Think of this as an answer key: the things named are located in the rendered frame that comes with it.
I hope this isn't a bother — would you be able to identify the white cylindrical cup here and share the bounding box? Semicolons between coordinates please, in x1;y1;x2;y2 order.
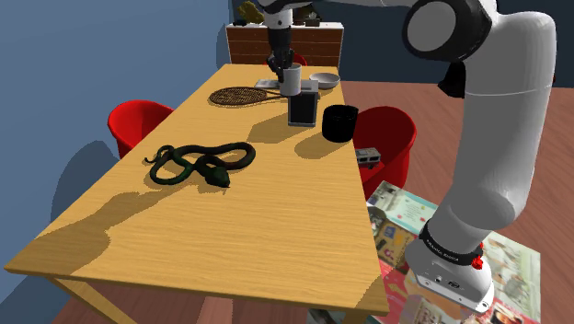
279;63;303;98

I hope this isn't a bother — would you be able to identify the brown chest of drawers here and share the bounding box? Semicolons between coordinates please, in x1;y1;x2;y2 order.
224;0;346;70

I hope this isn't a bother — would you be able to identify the flat grey plate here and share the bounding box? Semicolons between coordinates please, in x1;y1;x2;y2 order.
254;77;283;91

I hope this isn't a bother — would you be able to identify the grey bowl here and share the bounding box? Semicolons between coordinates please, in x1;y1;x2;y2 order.
308;71;342;90

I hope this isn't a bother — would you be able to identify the brown woven racket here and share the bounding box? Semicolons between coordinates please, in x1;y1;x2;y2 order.
208;86;289;108

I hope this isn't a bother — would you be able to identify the black and grey upright box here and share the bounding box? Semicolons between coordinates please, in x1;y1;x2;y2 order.
287;79;321;129

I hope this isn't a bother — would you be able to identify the black cylindrical cup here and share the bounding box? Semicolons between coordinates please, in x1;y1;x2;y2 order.
321;103;360;145

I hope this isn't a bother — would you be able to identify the dark green toy snake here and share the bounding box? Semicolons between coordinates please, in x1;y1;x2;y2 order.
143;141;258;189

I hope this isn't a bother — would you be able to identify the small grey box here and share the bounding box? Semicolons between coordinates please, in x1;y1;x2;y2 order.
355;146;383;170

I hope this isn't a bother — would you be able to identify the wooden table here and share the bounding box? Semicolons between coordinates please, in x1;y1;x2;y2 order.
4;64;391;324

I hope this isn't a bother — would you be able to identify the patterned robot stand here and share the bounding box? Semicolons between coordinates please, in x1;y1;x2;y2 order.
308;179;542;324

